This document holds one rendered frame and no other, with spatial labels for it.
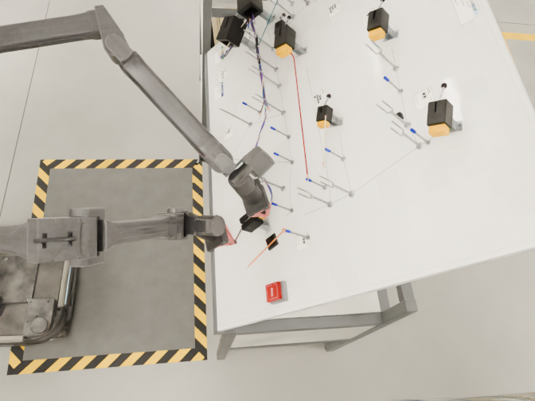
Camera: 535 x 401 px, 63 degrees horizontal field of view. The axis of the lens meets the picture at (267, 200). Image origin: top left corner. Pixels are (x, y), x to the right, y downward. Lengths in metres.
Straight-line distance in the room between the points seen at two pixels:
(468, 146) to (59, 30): 1.00
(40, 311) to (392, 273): 1.58
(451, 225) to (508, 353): 1.88
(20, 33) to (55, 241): 0.59
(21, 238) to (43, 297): 1.41
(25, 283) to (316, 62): 1.59
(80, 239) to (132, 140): 1.97
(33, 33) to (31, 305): 1.30
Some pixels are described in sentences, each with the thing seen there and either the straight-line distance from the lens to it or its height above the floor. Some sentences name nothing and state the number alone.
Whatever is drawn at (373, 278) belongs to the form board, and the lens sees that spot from 1.11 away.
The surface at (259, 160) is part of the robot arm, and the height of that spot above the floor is 1.36.
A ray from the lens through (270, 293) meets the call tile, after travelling 1.26.
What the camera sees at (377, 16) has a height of 1.55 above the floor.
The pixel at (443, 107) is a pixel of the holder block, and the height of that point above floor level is 1.61.
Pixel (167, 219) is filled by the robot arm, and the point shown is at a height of 1.28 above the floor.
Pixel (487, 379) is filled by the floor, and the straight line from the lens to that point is 2.77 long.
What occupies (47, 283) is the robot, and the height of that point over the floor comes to 0.24.
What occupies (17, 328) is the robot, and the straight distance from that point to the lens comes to 2.25.
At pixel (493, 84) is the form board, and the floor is 1.63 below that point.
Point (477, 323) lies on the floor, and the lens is 2.81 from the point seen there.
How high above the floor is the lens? 2.32
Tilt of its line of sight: 63 degrees down
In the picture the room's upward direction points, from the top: 18 degrees clockwise
